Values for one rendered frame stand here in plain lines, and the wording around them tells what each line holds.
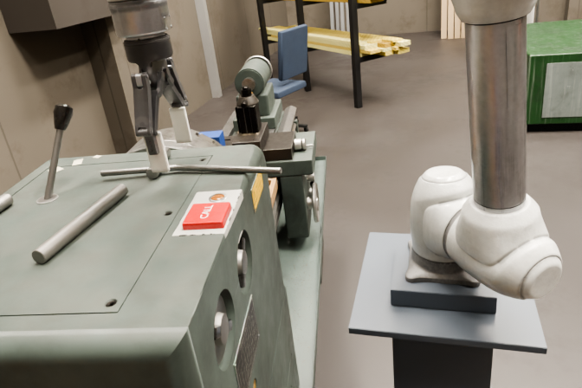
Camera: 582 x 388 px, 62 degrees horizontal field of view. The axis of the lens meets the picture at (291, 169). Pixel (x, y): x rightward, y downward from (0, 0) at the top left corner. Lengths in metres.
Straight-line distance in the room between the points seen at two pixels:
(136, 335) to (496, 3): 0.70
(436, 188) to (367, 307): 0.36
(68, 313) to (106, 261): 0.10
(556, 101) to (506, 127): 3.51
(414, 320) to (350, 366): 0.96
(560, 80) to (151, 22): 3.88
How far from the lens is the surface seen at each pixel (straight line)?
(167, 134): 1.19
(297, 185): 1.76
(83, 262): 0.71
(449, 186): 1.18
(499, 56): 0.91
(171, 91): 0.90
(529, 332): 1.28
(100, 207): 0.81
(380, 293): 1.35
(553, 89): 4.43
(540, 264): 1.06
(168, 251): 0.67
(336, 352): 2.25
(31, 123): 3.95
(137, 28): 0.81
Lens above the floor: 1.60
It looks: 24 degrees down
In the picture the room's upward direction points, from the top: 7 degrees counter-clockwise
